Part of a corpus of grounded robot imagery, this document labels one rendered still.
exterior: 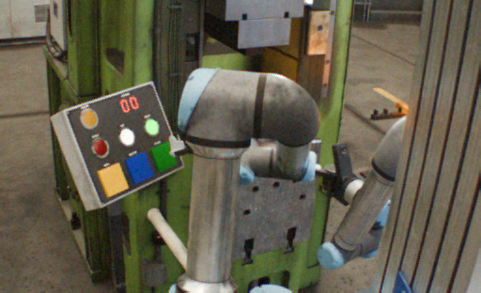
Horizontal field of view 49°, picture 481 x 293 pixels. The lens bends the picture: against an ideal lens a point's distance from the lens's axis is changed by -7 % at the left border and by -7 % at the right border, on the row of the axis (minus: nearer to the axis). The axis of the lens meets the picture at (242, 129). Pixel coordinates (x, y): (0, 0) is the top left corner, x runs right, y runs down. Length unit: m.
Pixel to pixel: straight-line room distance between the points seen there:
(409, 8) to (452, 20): 9.14
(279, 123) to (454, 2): 0.41
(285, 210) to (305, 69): 0.55
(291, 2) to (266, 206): 0.74
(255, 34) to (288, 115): 0.93
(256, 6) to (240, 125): 0.92
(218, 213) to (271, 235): 1.17
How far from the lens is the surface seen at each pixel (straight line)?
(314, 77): 2.22
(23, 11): 7.06
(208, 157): 0.98
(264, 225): 2.12
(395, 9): 9.63
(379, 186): 1.32
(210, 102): 0.95
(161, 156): 1.66
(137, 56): 1.86
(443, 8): 0.69
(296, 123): 0.97
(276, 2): 1.87
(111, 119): 1.59
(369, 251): 1.60
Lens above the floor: 1.74
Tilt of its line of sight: 23 degrees down
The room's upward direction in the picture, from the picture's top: 3 degrees clockwise
